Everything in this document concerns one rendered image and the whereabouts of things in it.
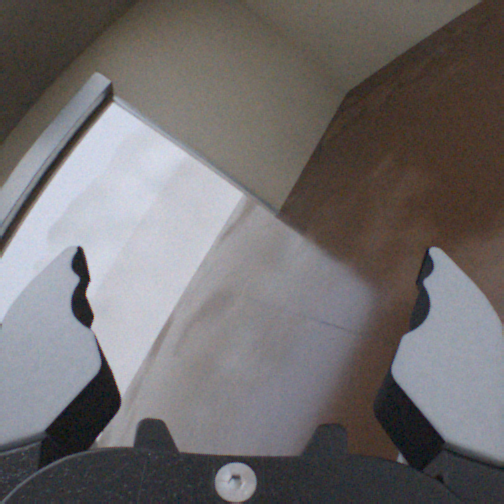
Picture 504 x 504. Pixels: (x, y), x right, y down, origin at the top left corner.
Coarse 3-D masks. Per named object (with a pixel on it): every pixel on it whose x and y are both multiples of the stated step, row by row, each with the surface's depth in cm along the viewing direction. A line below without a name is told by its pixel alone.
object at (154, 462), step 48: (144, 432) 5; (336, 432) 5; (48, 480) 3; (96, 480) 4; (144, 480) 4; (192, 480) 4; (240, 480) 4; (288, 480) 4; (336, 480) 4; (384, 480) 4; (432, 480) 3
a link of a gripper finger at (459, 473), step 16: (432, 464) 4; (448, 464) 4; (464, 464) 4; (480, 464) 4; (448, 480) 4; (464, 480) 4; (480, 480) 4; (496, 480) 3; (464, 496) 3; (480, 496) 3; (496, 496) 3
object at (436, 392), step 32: (448, 288) 8; (416, 320) 8; (448, 320) 7; (480, 320) 7; (416, 352) 6; (448, 352) 6; (480, 352) 6; (384, 384) 6; (416, 384) 5; (448, 384) 5; (480, 384) 5; (384, 416) 6; (416, 416) 5; (448, 416) 5; (480, 416) 5; (416, 448) 5; (448, 448) 4; (480, 448) 4
